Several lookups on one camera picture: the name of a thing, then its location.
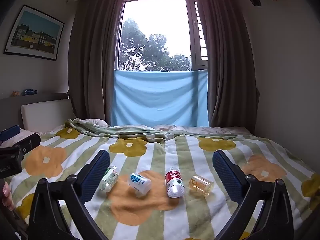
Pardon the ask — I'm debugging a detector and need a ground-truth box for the clear yellow cup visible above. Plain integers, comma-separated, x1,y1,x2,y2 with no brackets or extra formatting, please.
189,174,215,197

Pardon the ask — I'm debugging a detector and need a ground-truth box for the red label plastic bottle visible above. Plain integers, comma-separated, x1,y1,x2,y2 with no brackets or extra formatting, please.
165,167,185,198

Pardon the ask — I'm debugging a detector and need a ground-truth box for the light blue cloth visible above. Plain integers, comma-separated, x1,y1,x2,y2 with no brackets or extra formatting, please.
110,70,209,127

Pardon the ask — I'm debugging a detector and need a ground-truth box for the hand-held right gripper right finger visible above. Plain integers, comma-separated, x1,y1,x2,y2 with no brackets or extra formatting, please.
212,150,294,240

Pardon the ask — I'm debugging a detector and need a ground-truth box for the framed wall picture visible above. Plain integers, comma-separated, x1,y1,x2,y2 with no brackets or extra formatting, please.
3,4,65,61

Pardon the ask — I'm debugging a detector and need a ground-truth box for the floral striped blanket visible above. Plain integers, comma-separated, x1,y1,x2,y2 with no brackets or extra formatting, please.
4,118,320,240

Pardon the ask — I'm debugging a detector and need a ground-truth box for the white headboard cushion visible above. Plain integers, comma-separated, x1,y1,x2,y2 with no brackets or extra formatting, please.
21,99,75,132

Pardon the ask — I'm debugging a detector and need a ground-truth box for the brown curtain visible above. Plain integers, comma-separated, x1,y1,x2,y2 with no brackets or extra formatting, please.
196,0,260,128
68,0,127,127

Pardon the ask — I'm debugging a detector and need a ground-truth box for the person's left hand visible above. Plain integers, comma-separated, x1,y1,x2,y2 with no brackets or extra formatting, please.
2,181,15,212

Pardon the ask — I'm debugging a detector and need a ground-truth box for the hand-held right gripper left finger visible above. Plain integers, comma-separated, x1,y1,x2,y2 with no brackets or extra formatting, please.
29,150,111,240

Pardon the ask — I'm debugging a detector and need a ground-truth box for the green label plastic bottle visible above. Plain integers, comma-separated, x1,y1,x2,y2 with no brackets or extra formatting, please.
99,166,119,192

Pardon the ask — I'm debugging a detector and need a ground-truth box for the white bed sheet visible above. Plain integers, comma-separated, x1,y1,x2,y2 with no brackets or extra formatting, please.
154,124,250,137

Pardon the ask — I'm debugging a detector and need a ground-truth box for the brown headboard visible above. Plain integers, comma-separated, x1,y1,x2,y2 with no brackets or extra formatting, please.
0,92,75,130

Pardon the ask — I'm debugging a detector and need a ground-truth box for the window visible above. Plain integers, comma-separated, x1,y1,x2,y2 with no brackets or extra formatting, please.
117,0,209,71

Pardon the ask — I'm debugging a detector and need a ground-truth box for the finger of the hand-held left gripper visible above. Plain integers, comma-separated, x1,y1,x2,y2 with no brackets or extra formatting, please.
0,125,21,142
14,133,41,153

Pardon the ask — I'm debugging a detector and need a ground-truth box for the white blue label bottle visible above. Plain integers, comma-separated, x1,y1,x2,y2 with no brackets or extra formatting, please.
127,173,152,197

